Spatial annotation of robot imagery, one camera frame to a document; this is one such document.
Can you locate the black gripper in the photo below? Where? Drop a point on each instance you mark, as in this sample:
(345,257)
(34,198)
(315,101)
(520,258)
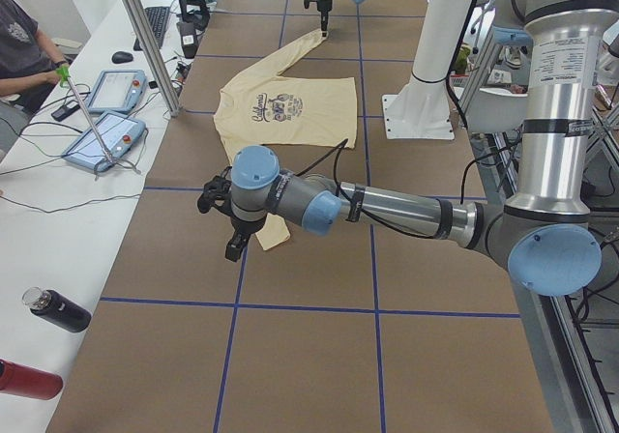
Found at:
(243,226)
(323,5)

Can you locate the cream long-sleeve printed shirt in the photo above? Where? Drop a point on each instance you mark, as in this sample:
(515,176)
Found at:
(260,107)

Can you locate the black box with label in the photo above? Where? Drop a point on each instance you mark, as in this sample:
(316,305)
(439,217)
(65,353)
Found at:
(188,38)

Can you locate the lower teach pendant tablet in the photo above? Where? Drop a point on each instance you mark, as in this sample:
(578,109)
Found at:
(118,133)

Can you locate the teach pendant tablet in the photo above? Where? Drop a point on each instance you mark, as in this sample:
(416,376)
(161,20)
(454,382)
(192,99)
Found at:
(116,90)
(118,133)

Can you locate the black keyboard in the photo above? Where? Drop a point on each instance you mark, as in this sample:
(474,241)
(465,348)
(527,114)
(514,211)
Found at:
(158,18)

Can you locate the black water bottle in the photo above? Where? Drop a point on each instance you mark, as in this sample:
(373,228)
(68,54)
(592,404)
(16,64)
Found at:
(56,309)

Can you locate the upper teach pendant tablet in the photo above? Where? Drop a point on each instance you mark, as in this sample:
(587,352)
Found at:
(116,90)

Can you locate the black computer mouse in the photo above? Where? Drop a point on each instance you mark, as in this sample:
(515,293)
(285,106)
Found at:
(121,57)

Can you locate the black phone on desk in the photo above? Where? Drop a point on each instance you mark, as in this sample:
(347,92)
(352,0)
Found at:
(65,111)

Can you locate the metal rod with green tip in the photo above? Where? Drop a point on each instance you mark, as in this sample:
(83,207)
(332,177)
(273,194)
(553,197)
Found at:
(67,82)

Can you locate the red water bottle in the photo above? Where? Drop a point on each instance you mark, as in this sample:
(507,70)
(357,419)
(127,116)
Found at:
(26,381)

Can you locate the seated person in grey shirt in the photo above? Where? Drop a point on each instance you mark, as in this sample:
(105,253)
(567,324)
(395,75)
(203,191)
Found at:
(29,58)

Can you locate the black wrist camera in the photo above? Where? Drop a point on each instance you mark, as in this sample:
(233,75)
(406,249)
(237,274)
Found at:
(216,195)

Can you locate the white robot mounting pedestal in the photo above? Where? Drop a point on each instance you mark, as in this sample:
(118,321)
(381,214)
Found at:
(421,109)

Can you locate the aluminium frame post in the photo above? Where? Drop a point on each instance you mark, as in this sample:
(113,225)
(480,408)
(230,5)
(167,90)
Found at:
(149,45)

